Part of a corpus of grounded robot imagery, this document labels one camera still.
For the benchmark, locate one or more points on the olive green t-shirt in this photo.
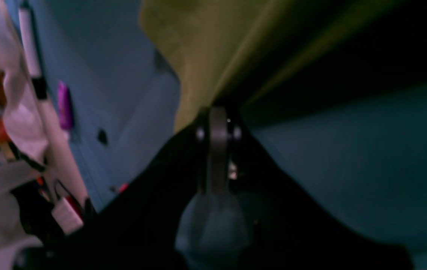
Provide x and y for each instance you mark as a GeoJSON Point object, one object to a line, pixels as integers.
{"type": "Point", "coordinates": [288, 58]}

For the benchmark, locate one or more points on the pink tube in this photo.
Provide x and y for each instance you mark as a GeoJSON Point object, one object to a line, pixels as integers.
{"type": "Point", "coordinates": [65, 113]}

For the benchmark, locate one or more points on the blue table cloth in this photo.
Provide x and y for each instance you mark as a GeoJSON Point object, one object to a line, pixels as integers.
{"type": "Point", "coordinates": [365, 163]}

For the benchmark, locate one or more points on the small black clip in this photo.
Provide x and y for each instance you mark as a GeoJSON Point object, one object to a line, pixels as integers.
{"type": "Point", "coordinates": [102, 137]}

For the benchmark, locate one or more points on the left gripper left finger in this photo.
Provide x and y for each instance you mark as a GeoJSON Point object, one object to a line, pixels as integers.
{"type": "Point", "coordinates": [137, 230]}

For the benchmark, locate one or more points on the white black marker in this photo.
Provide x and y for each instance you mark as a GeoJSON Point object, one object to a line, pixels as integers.
{"type": "Point", "coordinates": [28, 38]}

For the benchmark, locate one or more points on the white plastic bag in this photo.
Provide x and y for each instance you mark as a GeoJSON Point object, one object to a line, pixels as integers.
{"type": "Point", "coordinates": [21, 116]}

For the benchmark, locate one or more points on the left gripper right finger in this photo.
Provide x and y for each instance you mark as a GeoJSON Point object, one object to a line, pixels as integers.
{"type": "Point", "coordinates": [288, 230]}

